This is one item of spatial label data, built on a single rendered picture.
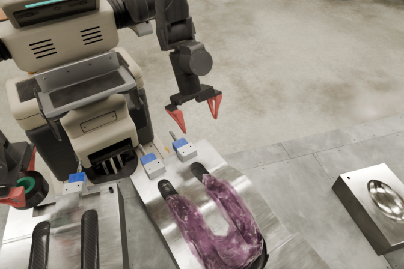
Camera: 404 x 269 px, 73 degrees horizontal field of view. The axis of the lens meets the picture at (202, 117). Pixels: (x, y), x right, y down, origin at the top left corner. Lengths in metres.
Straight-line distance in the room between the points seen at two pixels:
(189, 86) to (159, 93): 1.71
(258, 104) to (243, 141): 0.42
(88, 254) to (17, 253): 0.16
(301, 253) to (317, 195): 0.26
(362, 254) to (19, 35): 0.99
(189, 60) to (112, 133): 0.52
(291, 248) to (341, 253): 0.19
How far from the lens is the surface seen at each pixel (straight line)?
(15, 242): 0.81
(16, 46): 0.82
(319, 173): 0.95
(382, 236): 0.84
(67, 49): 0.84
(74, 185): 0.87
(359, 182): 0.89
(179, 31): 0.65
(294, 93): 2.48
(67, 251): 0.75
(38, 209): 0.85
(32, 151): 0.69
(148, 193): 0.79
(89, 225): 0.76
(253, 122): 2.15
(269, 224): 0.74
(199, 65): 0.60
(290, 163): 0.94
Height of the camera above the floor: 1.53
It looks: 46 degrees down
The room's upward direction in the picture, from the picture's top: straight up
